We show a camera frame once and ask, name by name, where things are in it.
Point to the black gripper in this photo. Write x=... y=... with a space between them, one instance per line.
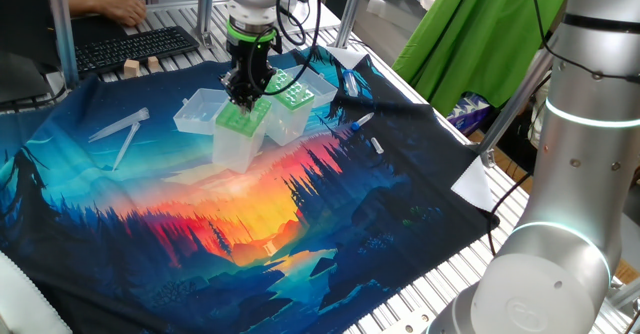
x=240 y=59

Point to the clear box green tip rack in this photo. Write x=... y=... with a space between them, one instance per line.
x=237 y=151
x=282 y=126

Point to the person bare forearm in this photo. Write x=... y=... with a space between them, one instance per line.
x=85 y=4

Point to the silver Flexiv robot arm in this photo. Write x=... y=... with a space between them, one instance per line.
x=550 y=284

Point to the person bare hand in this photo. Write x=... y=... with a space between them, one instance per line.
x=124 y=10

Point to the black computer keyboard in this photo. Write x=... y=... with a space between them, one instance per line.
x=135 y=46

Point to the slim blue-capped conical tube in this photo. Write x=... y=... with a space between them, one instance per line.
x=362 y=121

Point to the printed sunset landscape cloth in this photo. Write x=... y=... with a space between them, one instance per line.
x=250 y=224

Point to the blue patterned box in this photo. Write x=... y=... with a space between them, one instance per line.
x=467 y=114

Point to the person dark clothed torso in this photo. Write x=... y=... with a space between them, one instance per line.
x=25 y=24

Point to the bright green fabric sheet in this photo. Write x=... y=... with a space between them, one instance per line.
x=475 y=34

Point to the person in white shirt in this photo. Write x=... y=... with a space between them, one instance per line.
x=539 y=124

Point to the white stand with base plate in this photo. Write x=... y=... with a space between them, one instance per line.
x=327 y=21

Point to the slanted aluminium frame post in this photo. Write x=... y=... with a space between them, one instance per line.
x=510 y=109

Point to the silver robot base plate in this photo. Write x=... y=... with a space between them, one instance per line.
x=412 y=324

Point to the aluminium frame beam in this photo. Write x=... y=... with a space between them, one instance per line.
x=625 y=294

